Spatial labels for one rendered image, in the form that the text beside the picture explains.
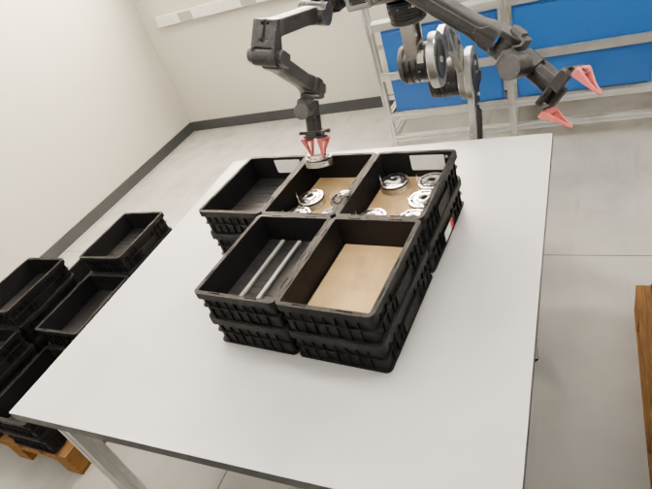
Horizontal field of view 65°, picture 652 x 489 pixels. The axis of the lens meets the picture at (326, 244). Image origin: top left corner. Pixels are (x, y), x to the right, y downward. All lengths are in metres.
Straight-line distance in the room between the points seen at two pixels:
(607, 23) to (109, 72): 3.90
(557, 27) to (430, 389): 2.52
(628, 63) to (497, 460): 2.71
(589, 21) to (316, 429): 2.74
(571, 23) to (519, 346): 2.35
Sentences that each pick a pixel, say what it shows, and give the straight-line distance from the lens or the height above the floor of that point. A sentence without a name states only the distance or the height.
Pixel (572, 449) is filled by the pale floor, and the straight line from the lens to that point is 2.10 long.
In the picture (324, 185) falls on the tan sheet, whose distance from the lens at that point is 2.05.
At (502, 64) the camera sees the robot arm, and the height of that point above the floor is 1.33.
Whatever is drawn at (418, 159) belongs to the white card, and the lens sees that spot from 1.89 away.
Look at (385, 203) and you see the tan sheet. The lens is 1.83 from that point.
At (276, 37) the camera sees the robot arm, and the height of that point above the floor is 1.47.
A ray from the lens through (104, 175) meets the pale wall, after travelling 4.96.
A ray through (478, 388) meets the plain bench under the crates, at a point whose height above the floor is 0.70.
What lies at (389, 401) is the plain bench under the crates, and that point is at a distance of 1.39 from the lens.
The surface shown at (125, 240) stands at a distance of 3.14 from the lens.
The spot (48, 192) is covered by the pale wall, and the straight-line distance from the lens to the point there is 4.62.
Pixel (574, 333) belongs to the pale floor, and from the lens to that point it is 2.42.
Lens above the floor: 1.81
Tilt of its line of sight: 35 degrees down
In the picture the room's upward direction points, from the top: 20 degrees counter-clockwise
